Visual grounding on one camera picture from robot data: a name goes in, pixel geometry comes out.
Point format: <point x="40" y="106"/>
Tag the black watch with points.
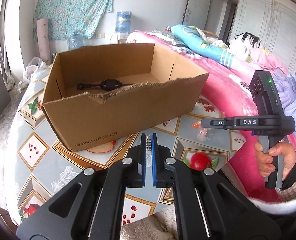
<point x="106" y="85"/>

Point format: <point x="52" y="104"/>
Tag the light blue pillow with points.
<point x="195" y="42"/>

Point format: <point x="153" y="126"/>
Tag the white plastic bag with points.
<point x="35" y="64"/>

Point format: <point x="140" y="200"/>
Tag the pink bed quilt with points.
<point x="226" y="89"/>

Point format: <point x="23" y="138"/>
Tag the brown cardboard box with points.
<point x="165" y="85"/>

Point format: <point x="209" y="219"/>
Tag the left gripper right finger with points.
<point x="207" y="205"/>

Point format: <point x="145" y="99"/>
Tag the white door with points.
<point x="196" y="13"/>

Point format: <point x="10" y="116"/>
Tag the fruit pattern tablecloth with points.
<point x="37" y="166"/>

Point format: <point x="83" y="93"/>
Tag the white fluffy sleeve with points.
<point x="287" y="205"/>

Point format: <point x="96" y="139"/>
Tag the white wardrobe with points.
<point x="273" y="22"/>

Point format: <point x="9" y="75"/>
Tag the blue water bottle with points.
<point x="123" y="22"/>

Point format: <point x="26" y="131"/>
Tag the black white plush toy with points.
<point x="243" y="43"/>

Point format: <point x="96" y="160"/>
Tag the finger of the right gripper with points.
<point x="214" y="123"/>

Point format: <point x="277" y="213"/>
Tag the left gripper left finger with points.
<point x="91" y="205"/>

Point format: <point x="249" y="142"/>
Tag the rolled pink paper tube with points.
<point x="43" y="40"/>

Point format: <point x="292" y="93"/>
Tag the floral teal wall cloth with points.
<point x="69" y="17"/>

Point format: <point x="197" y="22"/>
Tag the person's right hand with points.
<point x="265" y="160"/>

